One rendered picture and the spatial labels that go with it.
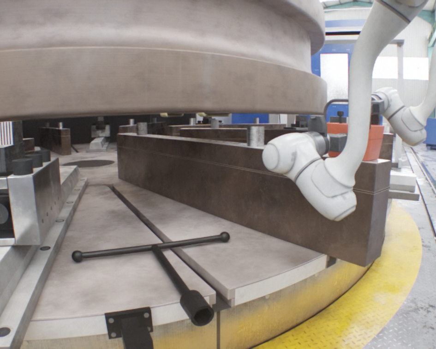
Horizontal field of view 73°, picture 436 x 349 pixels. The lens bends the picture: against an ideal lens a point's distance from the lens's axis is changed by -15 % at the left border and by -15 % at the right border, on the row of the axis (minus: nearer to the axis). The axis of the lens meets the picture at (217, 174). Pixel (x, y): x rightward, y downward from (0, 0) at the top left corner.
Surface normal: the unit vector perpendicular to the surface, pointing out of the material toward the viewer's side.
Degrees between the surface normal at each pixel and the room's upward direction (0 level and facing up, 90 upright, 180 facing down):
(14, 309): 0
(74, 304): 0
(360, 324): 0
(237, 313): 90
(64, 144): 90
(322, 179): 83
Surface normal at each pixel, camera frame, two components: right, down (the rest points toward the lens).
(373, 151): 0.62, 0.26
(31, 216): 0.28, 0.17
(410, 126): -0.61, 0.20
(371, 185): -0.78, 0.11
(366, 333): 0.00, -0.98
